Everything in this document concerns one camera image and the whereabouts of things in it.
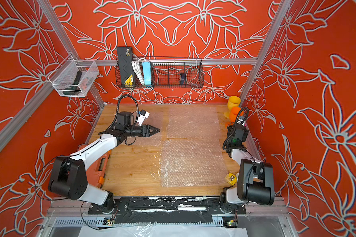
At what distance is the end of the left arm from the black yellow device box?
0.30m

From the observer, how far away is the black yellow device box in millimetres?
866

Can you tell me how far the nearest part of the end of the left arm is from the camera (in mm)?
657
